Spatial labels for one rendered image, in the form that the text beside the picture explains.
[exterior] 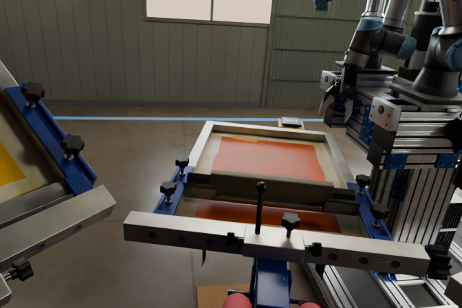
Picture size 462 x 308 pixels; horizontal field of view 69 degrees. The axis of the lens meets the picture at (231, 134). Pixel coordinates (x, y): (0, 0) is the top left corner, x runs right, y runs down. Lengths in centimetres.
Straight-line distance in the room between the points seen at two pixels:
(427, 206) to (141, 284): 157
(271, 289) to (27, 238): 43
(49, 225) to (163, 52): 433
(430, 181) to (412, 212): 18
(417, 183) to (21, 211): 159
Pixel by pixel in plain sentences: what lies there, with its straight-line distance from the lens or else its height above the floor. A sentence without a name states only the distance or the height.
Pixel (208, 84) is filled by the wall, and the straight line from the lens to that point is 499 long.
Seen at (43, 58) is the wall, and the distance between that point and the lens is 520.
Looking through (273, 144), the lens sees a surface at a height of 95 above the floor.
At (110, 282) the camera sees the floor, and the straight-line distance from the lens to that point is 218.
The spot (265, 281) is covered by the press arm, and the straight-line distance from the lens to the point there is 70.
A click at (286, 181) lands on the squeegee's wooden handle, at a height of 106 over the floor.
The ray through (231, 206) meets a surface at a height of 95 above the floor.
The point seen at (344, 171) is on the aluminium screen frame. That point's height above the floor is 99.
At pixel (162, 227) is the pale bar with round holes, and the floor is 104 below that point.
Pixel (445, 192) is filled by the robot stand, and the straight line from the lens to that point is 194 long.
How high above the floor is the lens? 153
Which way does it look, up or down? 22 degrees down
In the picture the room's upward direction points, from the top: 4 degrees clockwise
